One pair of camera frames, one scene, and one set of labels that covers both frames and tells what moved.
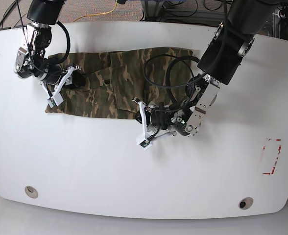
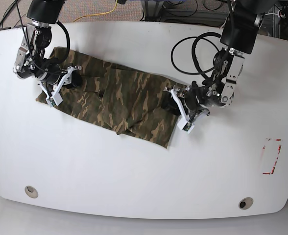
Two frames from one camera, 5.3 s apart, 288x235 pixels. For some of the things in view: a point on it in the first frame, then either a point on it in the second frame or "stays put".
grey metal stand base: x=152 y=10 stays put
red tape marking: x=273 y=168 stays put
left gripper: x=54 y=90 stays put
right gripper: x=156 y=121 -> x=190 y=107
